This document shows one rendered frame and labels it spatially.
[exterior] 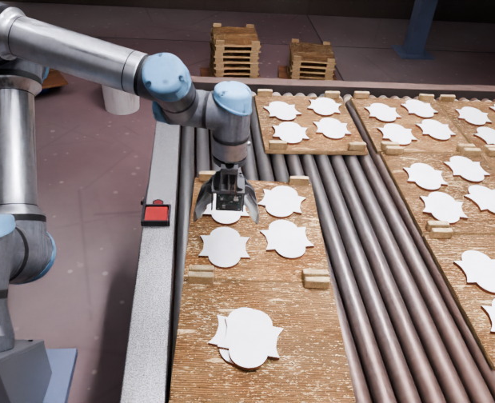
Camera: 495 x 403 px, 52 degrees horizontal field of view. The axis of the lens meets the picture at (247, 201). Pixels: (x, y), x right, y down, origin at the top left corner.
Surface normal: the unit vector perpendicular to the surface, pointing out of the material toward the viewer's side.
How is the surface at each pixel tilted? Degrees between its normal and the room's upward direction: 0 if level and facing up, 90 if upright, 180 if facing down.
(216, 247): 0
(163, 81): 45
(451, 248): 0
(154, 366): 0
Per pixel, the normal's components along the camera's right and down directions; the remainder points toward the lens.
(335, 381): 0.07, -0.79
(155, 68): -0.06, -0.14
